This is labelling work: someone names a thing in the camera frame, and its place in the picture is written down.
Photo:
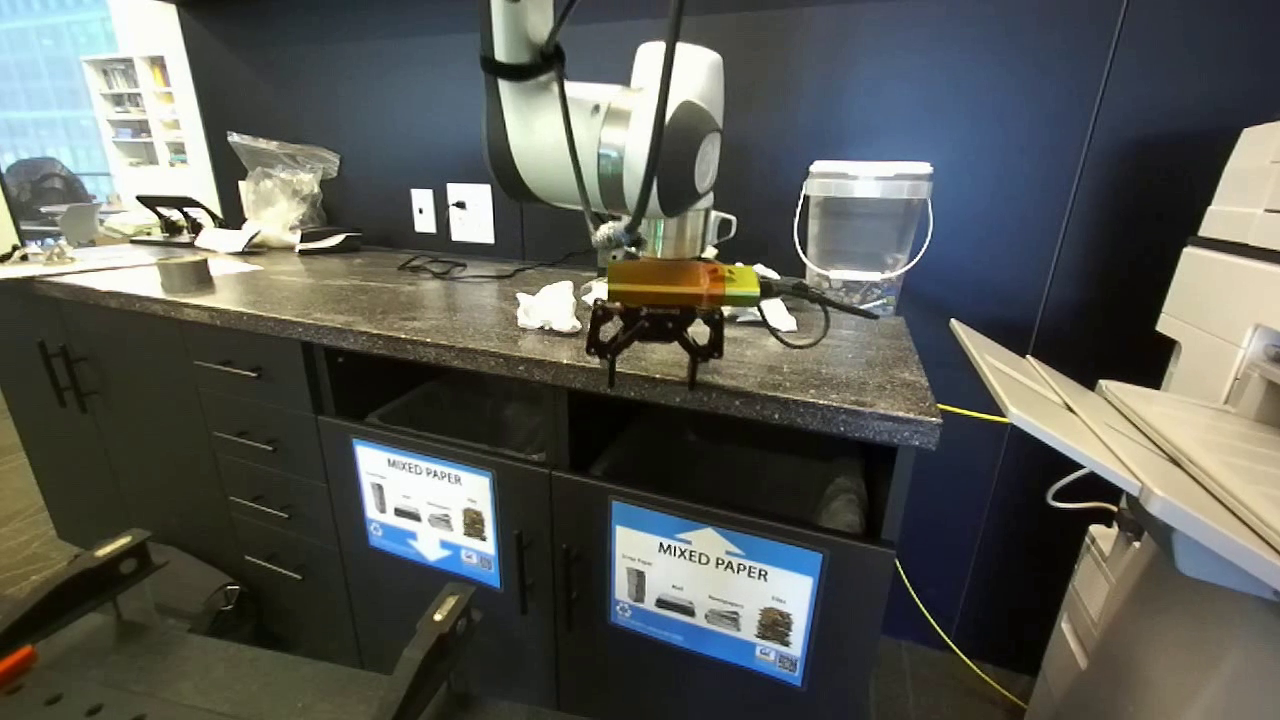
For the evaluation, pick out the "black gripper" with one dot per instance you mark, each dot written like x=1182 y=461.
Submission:
x=615 y=330

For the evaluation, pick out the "white paper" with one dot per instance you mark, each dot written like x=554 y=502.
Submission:
x=551 y=311

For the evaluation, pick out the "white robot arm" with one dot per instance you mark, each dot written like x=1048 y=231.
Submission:
x=626 y=157

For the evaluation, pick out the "right black bin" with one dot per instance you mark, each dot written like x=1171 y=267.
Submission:
x=740 y=472

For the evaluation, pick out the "black bin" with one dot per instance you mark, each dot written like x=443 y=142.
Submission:
x=740 y=472
x=480 y=415

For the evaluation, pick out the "left black bin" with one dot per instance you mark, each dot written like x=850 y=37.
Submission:
x=480 y=415

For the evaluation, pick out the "crumpled white paper small back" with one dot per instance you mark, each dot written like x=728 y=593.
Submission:
x=777 y=313

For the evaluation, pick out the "dark cabinet with drawers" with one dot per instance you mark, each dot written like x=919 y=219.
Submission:
x=238 y=451

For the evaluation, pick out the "clear plastic bucket with lid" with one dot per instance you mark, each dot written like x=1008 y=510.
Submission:
x=863 y=224

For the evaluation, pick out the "right blue mixed paper sign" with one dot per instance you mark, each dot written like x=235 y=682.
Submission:
x=713 y=590

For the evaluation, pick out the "blue mixed paper sign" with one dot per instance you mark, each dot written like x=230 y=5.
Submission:
x=713 y=590
x=428 y=510

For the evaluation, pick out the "left blue mixed paper sign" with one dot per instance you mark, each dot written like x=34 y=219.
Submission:
x=428 y=510

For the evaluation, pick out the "clear plastic bag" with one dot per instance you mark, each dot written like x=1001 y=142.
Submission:
x=280 y=187

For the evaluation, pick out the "white office printer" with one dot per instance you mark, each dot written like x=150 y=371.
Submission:
x=1173 y=606

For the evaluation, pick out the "orange wrist camera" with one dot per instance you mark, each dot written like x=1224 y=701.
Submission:
x=680 y=287

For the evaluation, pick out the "white wall outlet plate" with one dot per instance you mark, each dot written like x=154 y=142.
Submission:
x=470 y=213

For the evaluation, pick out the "white wall switch plate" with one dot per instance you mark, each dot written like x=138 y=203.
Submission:
x=420 y=208

